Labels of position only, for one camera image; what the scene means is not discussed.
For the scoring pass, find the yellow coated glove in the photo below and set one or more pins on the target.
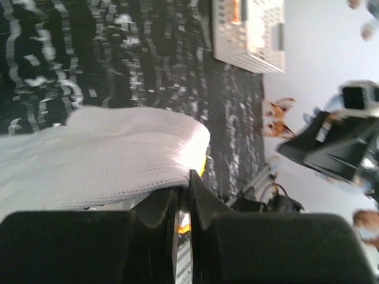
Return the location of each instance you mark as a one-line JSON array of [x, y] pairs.
[[232, 11]]

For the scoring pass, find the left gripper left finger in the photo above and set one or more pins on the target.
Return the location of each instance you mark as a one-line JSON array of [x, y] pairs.
[[134, 246]]

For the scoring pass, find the white glove orange cuff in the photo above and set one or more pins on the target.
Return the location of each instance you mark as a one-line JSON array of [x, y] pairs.
[[99, 157]]

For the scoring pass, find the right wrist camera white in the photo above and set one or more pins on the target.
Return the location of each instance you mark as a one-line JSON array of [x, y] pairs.
[[360, 99]]

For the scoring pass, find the white perforated storage basket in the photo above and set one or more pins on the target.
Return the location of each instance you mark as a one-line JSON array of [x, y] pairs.
[[257, 43]]

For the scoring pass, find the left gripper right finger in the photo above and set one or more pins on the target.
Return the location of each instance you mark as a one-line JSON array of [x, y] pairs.
[[248, 247]]

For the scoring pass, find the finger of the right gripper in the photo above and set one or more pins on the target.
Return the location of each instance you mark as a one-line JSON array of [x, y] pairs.
[[348, 150]]

